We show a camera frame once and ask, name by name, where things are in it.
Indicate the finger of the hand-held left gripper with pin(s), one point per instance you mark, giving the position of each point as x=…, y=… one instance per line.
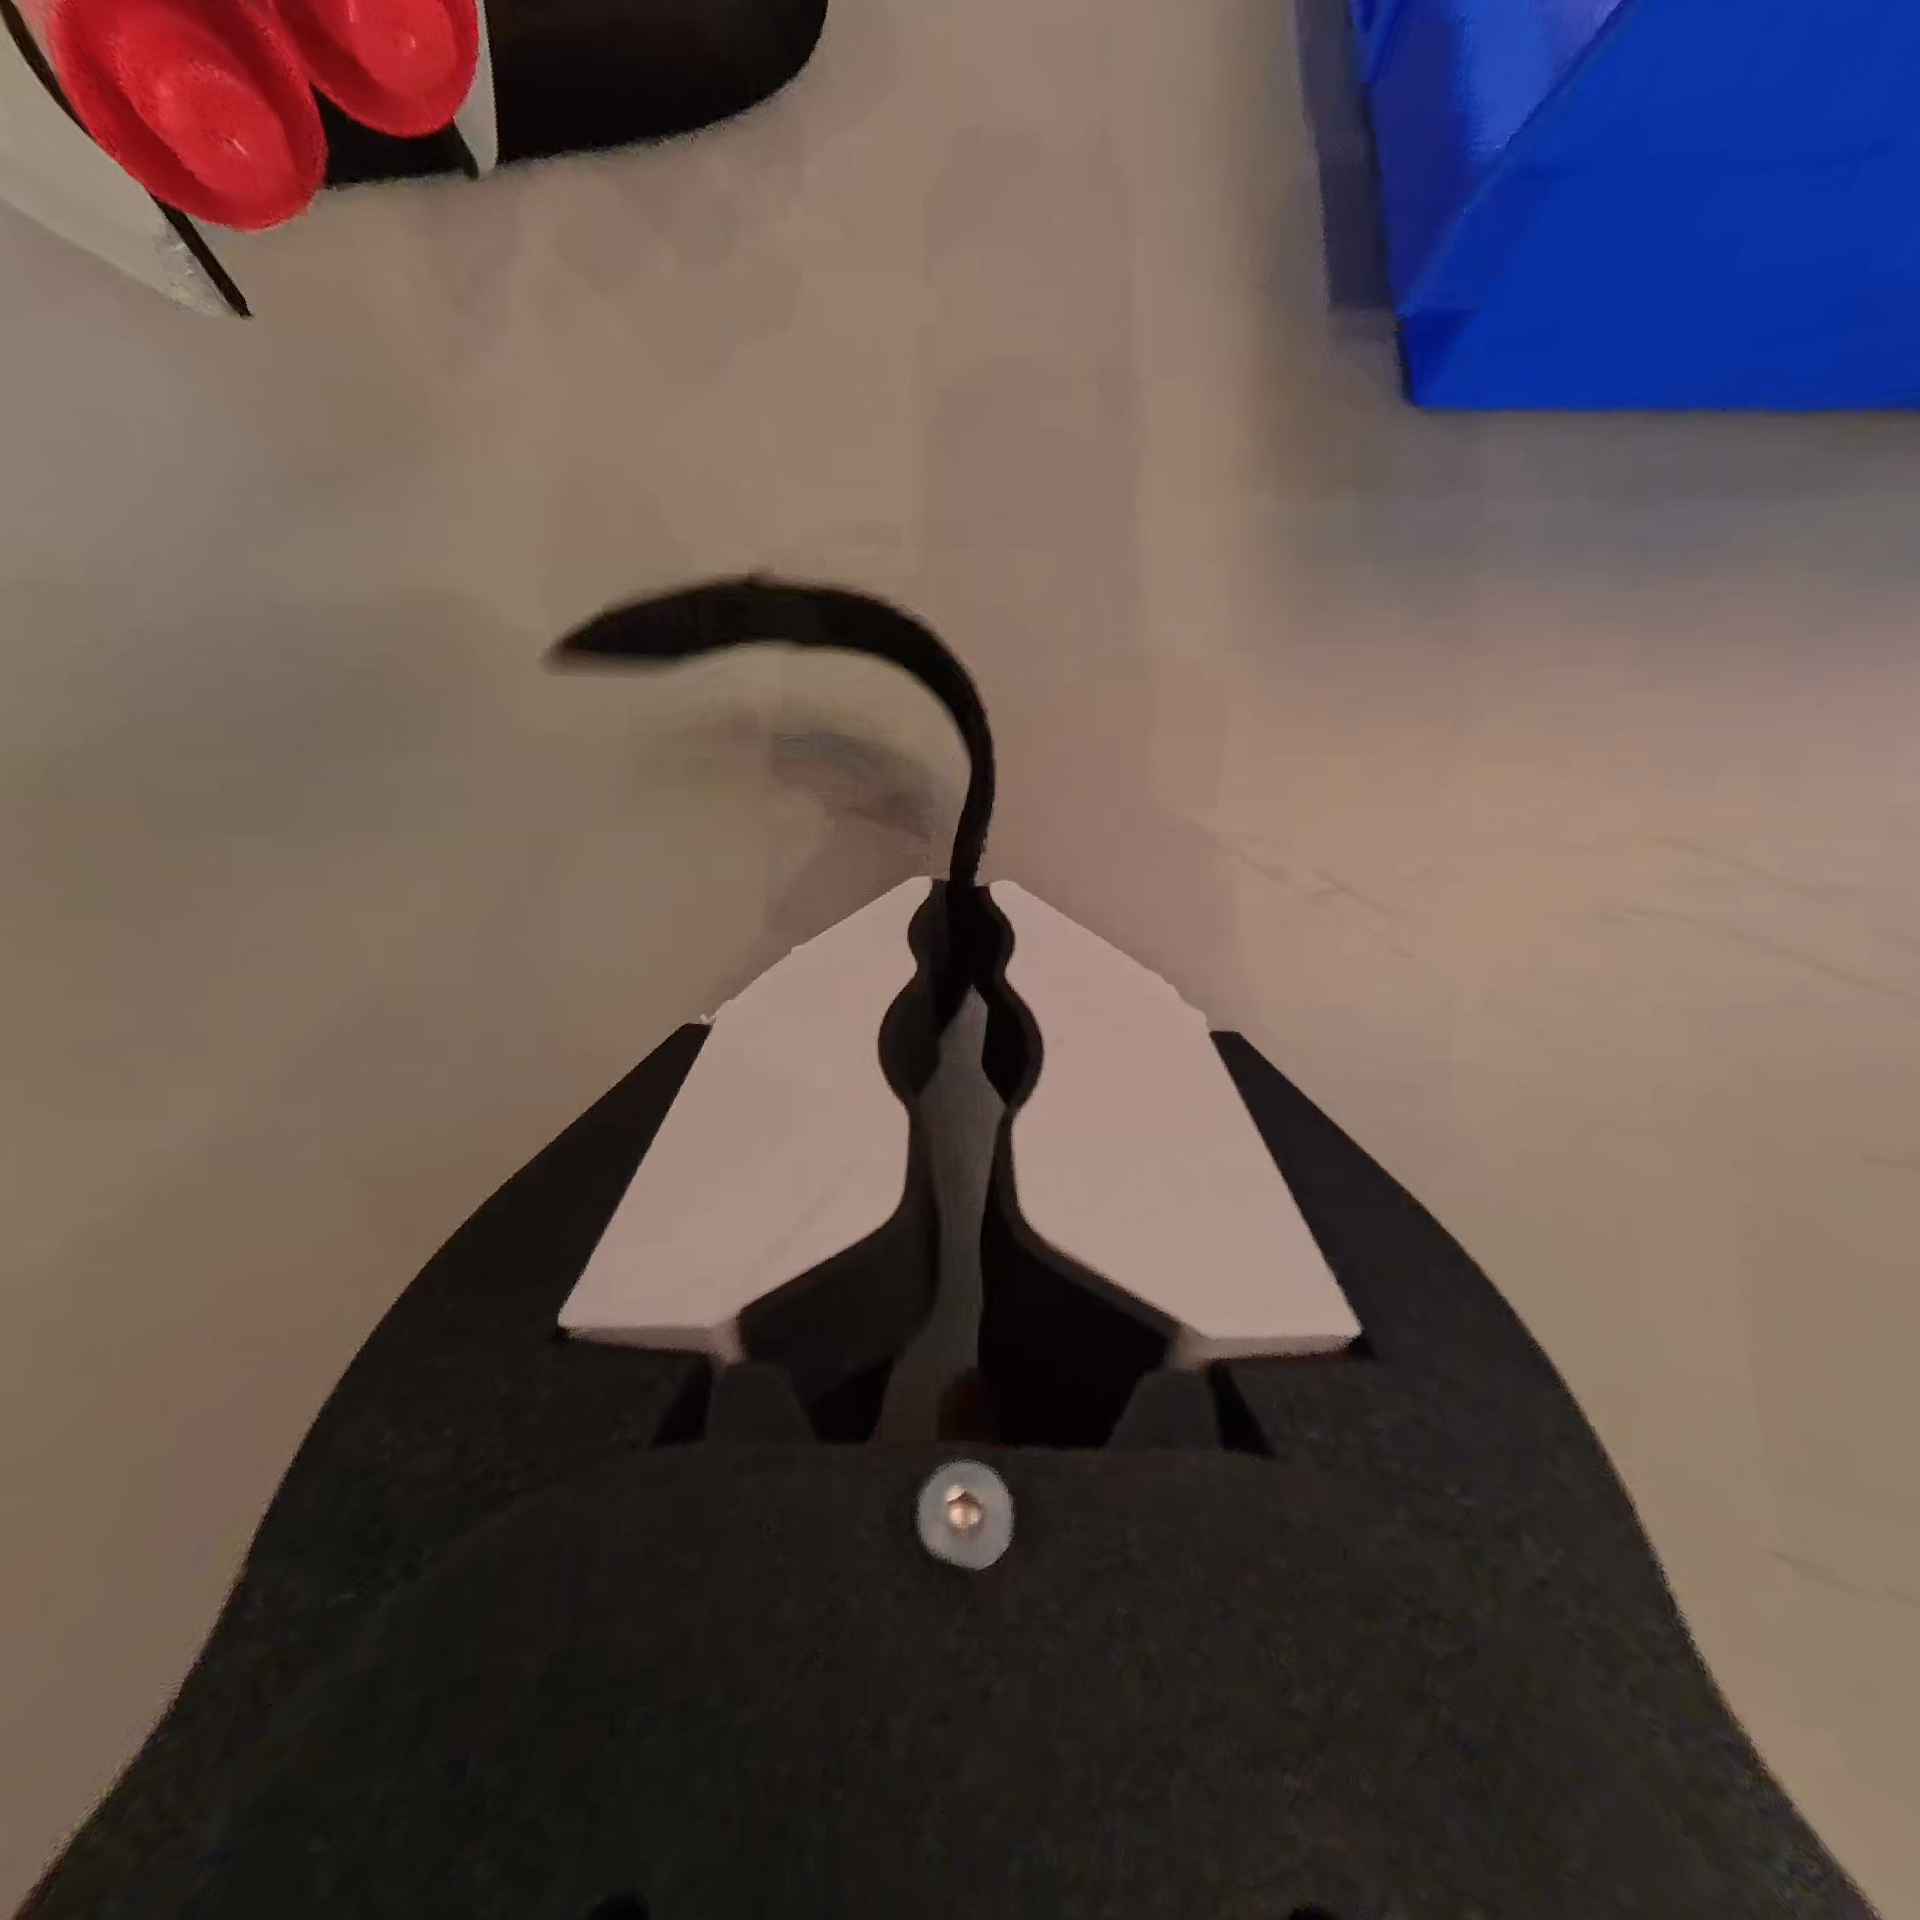
x=76, y=194
x=483, y=106

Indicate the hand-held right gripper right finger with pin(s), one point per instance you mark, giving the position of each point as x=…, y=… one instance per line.
x=1171, y=1172

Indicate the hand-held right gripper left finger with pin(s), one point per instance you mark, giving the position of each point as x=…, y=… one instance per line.
x=750, y=1172

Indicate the blue box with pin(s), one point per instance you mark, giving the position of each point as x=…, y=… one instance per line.
x=1665, y=194

